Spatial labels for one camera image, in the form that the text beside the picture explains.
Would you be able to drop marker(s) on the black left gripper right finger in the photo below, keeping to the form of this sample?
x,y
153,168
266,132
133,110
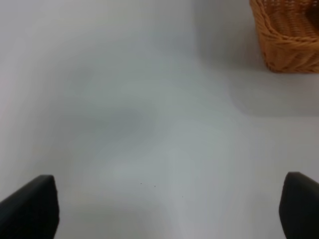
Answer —
x,y
299,207

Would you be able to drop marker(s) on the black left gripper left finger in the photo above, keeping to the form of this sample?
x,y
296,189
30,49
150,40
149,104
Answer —
x,y
32,212

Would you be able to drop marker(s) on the woven wicker basket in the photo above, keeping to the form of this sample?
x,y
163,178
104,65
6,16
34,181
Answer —
x,y
288,34

